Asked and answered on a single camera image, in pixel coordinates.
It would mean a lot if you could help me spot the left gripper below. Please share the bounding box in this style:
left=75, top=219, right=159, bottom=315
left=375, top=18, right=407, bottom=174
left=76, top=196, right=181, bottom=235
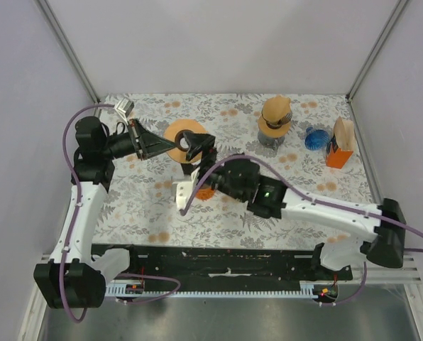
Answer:
left=100, top=118, right=175, bottom=161

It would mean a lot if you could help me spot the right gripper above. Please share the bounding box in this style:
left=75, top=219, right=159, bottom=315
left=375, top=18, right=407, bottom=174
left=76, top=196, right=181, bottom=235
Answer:
left=182, top=131, right=248, bottom=202

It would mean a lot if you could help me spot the glass coffee server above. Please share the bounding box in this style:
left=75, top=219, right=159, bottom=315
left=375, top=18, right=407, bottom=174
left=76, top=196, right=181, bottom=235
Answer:
left=258, top=131, right=285, bottom=150

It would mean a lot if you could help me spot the brown paper coffee filter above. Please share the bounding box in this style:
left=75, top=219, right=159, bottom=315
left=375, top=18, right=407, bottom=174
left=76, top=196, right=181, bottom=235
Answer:
left=262, top=96, right=292, bottom=127

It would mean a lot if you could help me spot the orange coffee filter box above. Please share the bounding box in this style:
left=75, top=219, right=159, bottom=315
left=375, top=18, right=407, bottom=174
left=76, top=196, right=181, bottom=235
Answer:
left=326, top=117, right=356, bottom=169

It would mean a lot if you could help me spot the orange glass dripper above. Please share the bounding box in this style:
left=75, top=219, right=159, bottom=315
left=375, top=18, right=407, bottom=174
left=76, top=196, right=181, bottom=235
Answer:
left=195, top=188, right=215, bottom=201

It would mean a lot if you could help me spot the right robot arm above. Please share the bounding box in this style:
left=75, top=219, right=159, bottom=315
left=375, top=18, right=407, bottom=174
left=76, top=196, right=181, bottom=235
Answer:
left=175, top=130, right=405, bottom=280

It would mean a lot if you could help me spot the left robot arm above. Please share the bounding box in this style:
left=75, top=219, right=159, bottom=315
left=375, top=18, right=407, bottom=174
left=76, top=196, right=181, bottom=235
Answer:
left=33, top=117, right=175, bottom=309

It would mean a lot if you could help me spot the floral table mat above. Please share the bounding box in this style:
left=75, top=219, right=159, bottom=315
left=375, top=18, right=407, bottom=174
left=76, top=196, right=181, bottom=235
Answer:
left=93, top=94, right=373, bottom=249

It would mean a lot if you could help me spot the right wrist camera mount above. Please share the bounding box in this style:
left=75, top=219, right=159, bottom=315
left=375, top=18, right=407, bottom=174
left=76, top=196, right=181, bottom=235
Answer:
left=172, top=169, right=199, bottom=210

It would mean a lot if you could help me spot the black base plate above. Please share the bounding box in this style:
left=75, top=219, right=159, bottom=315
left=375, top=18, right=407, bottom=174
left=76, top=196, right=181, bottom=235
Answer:
left=99, top=244, right=354, bottom=293

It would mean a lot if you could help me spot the blue cable duct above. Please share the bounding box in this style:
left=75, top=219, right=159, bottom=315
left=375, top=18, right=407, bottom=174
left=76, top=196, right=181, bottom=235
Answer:
left=105, top=278, right=334, bottom=299

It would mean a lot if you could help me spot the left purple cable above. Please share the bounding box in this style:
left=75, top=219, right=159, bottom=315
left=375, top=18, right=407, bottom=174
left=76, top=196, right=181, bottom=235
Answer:
left=58, top=103, right=182, bottom=323

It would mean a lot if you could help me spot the purple cable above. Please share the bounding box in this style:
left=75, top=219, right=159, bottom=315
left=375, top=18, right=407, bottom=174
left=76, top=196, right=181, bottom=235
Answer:
left=58, top=103, right=182, bottom=323
left=179, top=154, right=423, bottom=307

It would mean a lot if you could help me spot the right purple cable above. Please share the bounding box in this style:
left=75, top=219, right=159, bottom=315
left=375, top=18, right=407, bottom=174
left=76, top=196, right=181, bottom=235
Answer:
left=179, top=154, right=423, bottom=307

